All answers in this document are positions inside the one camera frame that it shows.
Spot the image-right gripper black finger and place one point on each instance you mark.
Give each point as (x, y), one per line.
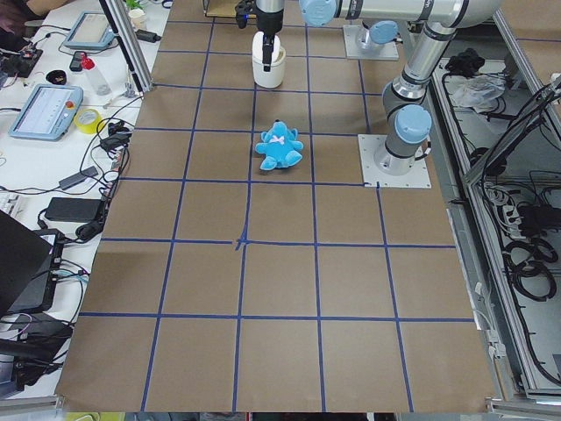
(267, 52)

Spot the teach pendant tablet far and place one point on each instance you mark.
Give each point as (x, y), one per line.
(91, 31)

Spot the black laptop computer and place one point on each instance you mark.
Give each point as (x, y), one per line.
(29, 260)

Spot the teach pendant tablet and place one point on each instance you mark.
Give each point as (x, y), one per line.
(91, 31)
(48, 112)

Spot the black gripper body, image-right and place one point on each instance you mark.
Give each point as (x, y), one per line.
(271, 21)

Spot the aluminium frame post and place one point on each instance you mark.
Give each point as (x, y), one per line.
(120, 23)

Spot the yellow tape roll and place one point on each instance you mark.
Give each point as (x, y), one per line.
(88, 121)

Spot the black cloth bundle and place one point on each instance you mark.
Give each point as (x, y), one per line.
(467, 63)

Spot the clear plastic bottle red cap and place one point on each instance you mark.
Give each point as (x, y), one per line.
(95, 77)

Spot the black bowl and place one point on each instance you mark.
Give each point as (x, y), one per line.
(57, 77)

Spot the teach pendant tablet near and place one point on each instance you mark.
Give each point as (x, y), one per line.
(48, 112)

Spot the white crumpled cloth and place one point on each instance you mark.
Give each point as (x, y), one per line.
(479, 93)

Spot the black power adapter brick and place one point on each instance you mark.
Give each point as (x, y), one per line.
(68, 209)

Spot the blue teddy bear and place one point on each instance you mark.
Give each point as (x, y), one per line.
(280, 146)

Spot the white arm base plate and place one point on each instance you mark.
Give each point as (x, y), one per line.
(380, 169)
(373, 43)

